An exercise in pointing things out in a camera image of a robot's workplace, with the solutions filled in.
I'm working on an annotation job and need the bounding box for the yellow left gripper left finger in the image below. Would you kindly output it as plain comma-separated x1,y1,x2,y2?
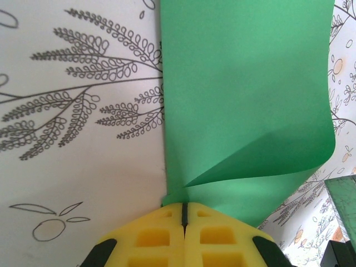
86,202,186,267

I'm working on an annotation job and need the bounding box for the green paper sheet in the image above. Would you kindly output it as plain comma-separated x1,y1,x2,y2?
160,0,337,231

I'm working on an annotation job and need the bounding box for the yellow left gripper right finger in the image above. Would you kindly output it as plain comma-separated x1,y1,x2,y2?
185,202,291,267

